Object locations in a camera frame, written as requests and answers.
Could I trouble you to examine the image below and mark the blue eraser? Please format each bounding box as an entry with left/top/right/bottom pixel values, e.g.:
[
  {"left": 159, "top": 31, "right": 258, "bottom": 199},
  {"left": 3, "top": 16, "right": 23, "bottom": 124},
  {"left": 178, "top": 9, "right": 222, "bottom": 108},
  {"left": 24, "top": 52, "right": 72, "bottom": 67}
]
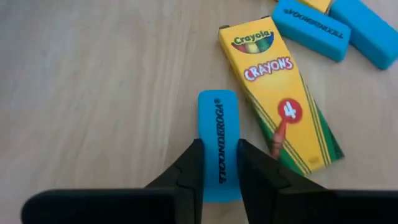
[
  {"left": 271, "top": 0, "right": 352, "bottom": 62},
  {"left": 328, "top": 0, "right": 398, "bottom": 71},
  {"left": 197, "top": 89, "right": 243, "bottom": 203}
]

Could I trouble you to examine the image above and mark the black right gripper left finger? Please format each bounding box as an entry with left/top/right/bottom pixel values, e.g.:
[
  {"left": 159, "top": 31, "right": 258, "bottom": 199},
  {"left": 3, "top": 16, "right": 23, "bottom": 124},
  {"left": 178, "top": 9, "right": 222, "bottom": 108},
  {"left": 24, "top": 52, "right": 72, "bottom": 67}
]
[{"left": 21, "top": 138, "right": 205, "bottom": 224}]

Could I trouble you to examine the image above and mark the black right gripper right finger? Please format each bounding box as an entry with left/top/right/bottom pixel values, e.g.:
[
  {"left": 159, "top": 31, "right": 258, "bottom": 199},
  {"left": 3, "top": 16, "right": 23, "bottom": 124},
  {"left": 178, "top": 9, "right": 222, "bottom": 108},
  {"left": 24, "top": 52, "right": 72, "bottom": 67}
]
[{"left": 237, "top": 138, "right": 398, "bottom": 224}]

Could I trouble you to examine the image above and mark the yellow crayon box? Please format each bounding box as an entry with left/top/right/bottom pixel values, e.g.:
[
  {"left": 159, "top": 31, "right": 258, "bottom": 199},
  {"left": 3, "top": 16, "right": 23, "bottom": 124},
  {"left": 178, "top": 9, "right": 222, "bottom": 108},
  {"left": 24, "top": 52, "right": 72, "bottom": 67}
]
[
  {"left": 217, "top": 15, "right": 345, "bottom": 177},
  {"left": 273, "top": 0, "right": 333, "bottom": 14}
]

